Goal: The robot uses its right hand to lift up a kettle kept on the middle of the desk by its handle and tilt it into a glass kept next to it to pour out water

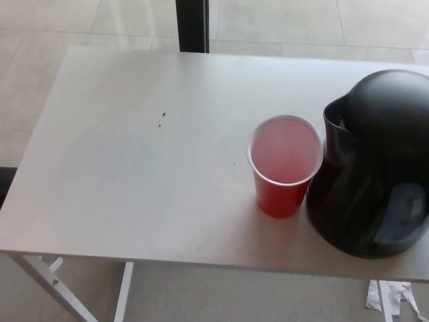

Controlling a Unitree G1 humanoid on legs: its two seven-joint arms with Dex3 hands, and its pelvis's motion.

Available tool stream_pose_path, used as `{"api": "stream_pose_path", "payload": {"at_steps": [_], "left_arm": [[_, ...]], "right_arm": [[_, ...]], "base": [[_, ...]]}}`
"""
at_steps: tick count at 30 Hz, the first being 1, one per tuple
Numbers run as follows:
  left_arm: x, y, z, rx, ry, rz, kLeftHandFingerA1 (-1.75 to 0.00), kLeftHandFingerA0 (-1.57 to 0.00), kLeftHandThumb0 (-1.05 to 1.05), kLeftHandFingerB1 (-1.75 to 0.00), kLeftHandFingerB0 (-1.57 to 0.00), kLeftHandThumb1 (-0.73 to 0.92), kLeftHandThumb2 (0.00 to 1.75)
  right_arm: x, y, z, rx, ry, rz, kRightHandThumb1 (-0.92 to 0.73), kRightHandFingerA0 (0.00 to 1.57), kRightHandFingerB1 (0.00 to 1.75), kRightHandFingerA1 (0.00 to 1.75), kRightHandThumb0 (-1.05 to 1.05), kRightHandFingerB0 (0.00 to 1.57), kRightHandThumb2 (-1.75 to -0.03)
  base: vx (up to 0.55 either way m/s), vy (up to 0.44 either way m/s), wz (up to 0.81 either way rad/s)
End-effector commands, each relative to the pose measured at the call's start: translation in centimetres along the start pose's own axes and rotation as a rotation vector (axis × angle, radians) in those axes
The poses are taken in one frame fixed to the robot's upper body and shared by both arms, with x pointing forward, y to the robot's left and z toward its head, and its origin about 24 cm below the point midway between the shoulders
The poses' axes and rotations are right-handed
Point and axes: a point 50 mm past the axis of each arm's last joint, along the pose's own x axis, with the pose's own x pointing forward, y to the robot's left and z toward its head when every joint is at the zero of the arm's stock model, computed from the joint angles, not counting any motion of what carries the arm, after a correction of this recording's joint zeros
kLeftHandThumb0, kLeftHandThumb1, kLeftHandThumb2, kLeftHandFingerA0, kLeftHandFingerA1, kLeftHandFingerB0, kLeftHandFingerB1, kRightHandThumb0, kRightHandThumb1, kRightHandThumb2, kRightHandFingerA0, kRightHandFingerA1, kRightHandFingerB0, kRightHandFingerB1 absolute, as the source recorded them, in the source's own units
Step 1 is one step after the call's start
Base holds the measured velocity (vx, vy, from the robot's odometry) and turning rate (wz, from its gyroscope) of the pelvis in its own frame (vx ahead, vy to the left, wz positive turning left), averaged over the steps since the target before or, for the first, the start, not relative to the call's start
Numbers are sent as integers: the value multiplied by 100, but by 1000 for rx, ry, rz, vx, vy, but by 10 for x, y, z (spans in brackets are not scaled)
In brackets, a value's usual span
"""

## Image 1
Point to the black electric kettle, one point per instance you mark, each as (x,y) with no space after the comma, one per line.
(358,174)

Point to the red plastic cup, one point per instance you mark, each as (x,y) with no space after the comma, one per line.
(279,198)

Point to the black vertical window post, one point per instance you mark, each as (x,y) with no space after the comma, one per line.
(192,25)

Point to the crumpled white paper tissue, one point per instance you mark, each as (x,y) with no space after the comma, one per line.
(403,295)

